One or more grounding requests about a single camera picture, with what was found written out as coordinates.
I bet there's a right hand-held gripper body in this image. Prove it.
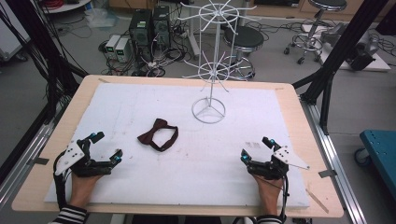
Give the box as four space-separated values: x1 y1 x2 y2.
247 145 311 181

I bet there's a person's left hand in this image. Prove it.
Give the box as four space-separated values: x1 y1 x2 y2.
68 173 104 208

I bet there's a thin wooden stick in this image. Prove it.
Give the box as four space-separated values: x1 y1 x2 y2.
304 188 331 215

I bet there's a black computer tower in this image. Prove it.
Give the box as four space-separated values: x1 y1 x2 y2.
128 8 154 63
151 5 172 49

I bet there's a person's right hand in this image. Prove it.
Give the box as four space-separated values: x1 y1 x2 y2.
253 175 285 217

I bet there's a clear plastic bag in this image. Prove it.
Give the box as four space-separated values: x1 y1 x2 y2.
83 7 119 30

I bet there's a white floor board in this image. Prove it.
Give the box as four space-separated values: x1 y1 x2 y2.
302 23 392 73

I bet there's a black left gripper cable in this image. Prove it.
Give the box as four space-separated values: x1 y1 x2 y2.
52 155 69 211

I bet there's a dark red bow tie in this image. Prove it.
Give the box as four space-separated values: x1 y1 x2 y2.
136 118 179 153

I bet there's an aluminium table frame rail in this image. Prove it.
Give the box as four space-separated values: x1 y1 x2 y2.
299 97 368 224
0 102 68 209

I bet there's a white power supply unit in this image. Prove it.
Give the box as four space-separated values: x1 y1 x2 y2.
105 34 122 61
114 37 132 63

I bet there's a round white table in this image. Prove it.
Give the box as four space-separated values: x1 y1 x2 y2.
39 0 92 14

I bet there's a black round stool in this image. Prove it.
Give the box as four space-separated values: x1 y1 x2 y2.
223 25 265 79

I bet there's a grey tape piece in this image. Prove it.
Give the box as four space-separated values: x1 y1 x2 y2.
26 157 50 166
318 169 338 179

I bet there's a white foam board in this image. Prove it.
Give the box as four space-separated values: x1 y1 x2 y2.
44 82 311 209

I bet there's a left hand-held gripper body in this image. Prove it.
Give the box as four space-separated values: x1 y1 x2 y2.
54 138 114 178

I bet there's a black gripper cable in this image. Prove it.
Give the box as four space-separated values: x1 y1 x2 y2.
278 175 290 224
52 155 69 211

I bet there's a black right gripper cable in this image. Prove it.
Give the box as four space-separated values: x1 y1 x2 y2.
278 175 290 224

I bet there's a blue cart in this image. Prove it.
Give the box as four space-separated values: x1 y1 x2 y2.
354 129 396 201

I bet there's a chrome stool with castors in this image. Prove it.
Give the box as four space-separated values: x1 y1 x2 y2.
283 0 348 65

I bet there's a white wire display rack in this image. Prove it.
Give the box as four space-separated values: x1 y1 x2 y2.
177 0 262 125

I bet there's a grey device on floor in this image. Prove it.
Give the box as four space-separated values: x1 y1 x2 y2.
320 21 381 72

